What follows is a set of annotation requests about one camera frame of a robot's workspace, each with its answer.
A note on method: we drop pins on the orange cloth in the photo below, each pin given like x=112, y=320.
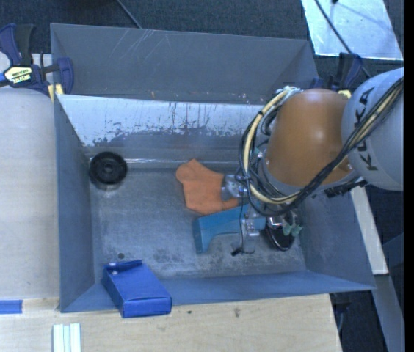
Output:
x=199, y=189

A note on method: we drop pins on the black sunglasses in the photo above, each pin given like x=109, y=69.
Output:
x=278, y=238

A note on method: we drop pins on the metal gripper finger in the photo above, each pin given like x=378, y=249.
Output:
x=250, y=237
x=233, y=187

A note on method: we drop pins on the grey metal bin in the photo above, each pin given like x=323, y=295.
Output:
x=148, y=229

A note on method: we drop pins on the blue cardboard box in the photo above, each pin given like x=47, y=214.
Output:
x=137, y=290

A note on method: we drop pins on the pale wood board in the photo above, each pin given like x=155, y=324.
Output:
x=20, y=196

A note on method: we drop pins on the blue angled block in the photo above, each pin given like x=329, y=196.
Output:
x=214, y=226

